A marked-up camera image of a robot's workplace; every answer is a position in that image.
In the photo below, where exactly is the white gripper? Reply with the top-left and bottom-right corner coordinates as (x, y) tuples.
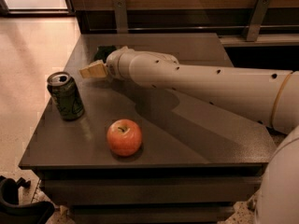
(79, 47), (135, 80)

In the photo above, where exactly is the green and yellow sponge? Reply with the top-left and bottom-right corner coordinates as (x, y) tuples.
(93, 46), (116, 63)

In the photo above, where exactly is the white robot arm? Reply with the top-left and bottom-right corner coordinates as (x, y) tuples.
(79, 47), (299, 224)

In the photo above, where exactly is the green soda can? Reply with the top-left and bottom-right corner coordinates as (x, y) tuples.
(47, 72), (84, 120)

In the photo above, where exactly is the red apple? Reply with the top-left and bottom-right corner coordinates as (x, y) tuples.
(107, 119), (142, 157)

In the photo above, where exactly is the grey drawer cabinet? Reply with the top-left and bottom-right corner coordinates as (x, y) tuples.
(18, 33), (278, 224)

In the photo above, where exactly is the black chair base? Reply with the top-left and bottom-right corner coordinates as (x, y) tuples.
(0, 175), (55, 224)

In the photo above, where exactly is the left metal bracket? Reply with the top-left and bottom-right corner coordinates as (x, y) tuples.
(113, 0), (128, 34)

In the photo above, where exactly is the metal bracket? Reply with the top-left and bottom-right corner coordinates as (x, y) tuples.
(242, 0), (271, 42)
(113, 0), (128, 34)

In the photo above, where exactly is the right metal bracket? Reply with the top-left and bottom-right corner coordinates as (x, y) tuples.
(242, 0), (271, 42)

